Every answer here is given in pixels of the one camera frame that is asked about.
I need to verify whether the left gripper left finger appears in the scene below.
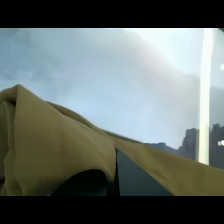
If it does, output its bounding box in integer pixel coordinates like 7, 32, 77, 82
49, 168, 118, 197

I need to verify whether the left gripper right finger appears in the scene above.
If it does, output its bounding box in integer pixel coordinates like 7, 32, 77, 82
115, 147, 174, 197

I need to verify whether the khaki garment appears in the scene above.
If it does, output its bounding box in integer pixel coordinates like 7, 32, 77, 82
0, 83, 224, 197

